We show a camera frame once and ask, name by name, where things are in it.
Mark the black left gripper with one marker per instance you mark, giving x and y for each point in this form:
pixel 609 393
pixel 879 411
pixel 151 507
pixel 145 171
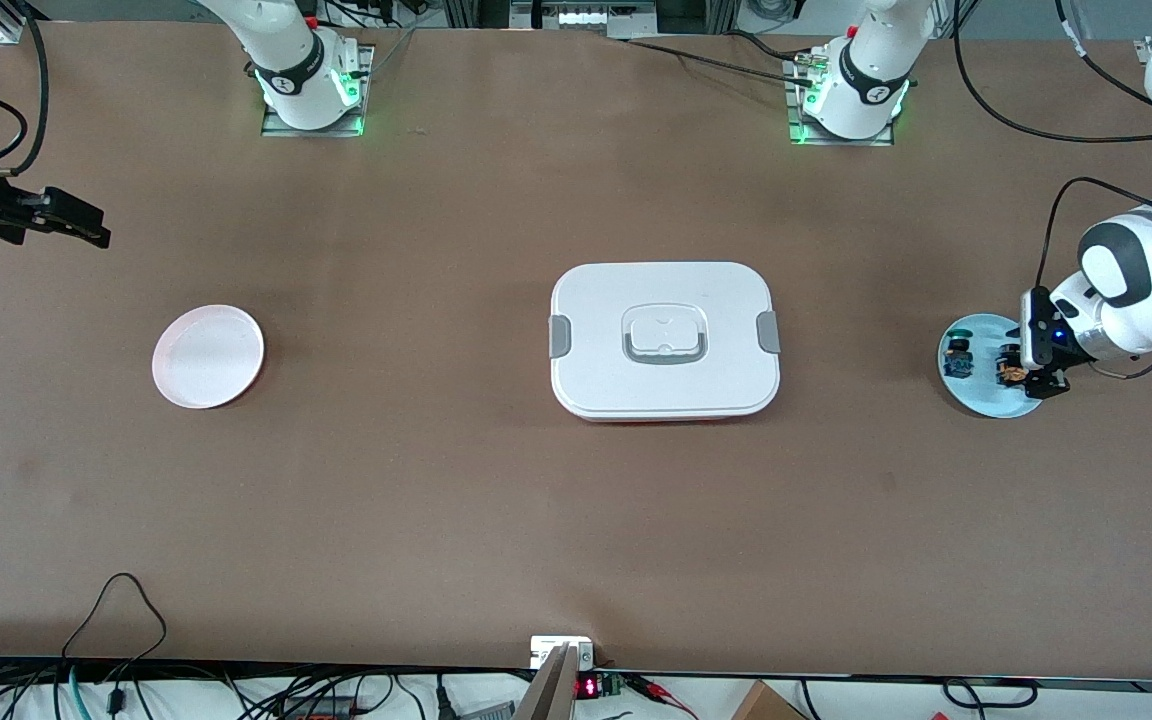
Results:
pixel 1046 382

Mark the orange push button switch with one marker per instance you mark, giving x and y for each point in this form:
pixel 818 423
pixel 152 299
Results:
pixel 1012 376

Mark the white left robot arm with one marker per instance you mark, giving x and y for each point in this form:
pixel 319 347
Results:
pixel 871 75

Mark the light blue round plate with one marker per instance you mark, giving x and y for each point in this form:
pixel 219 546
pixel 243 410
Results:
pixel 981 395

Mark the small green-black part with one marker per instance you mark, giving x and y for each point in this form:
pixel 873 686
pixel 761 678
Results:
pixel 959 362

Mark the pink round plate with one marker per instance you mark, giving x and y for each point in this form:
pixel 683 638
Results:
pixel 208 358

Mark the brown cardboard box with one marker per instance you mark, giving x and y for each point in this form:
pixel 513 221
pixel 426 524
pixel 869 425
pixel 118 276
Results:
pixel 766 705

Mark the white lunch box grey latches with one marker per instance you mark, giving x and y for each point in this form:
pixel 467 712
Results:
pixel 596 300

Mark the red clip leads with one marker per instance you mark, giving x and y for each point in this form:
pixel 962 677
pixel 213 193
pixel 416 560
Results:
pixel 656 688

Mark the red digit display module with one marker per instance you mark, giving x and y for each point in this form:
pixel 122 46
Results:
pixel 588 688

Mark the aluminium profile bar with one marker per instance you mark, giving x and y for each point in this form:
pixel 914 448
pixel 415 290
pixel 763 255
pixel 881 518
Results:
pixel 551 690

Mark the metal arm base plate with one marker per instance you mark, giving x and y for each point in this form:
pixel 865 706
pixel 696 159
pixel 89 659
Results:
pixel 281 130
pixel 841 143

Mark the perforated aluminium rail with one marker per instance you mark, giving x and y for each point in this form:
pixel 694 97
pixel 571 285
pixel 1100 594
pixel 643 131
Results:
pixel 1143 50

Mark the white table edge bracket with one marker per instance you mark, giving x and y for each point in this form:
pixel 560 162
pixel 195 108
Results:
pixel 541 650

